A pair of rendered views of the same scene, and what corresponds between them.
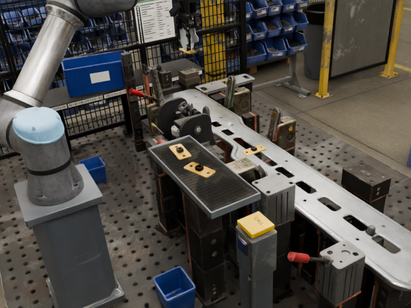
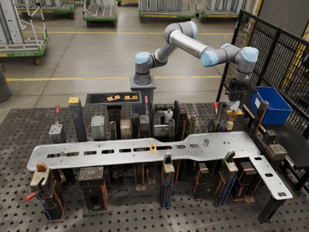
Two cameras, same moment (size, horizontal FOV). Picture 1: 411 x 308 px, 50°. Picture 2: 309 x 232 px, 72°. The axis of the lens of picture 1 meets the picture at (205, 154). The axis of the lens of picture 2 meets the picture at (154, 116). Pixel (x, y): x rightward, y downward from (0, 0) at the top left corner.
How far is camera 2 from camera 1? 194 cm
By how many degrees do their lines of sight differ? 84
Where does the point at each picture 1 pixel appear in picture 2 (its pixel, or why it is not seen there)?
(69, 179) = (135, 77)
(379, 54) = not seen: outside the picture
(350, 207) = (81, 158)
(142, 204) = not seen: hidden behind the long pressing
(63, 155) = (137, 69)
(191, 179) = (109, 95)
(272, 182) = (98, 120)
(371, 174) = (88, 173)
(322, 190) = (100, 155)
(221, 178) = (103, 101)
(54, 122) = (138, 58)
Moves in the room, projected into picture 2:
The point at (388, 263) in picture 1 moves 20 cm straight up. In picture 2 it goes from (46, 149) to (37, 123)
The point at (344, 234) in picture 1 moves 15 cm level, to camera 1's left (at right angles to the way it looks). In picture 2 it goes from (70, 147) to (84, 131)
